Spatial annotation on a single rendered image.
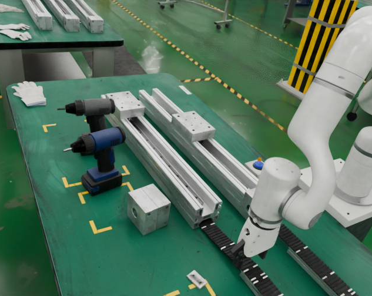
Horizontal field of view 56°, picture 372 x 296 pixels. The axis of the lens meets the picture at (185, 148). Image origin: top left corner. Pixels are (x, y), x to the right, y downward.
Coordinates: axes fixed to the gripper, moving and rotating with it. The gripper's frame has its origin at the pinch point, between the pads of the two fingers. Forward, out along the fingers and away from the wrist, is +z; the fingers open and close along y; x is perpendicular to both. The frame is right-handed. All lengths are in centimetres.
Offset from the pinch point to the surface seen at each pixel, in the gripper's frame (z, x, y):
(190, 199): -2.3, 24.4, -4.1
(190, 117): -6, 63, 20
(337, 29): 4, 195, 294
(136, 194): -3.3, 32.1, -19.0
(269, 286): 2.6, -8.2, 0.8
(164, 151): 0, 52, 2
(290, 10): 48, 447, 504
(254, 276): 2.8, -3.9, -0.5
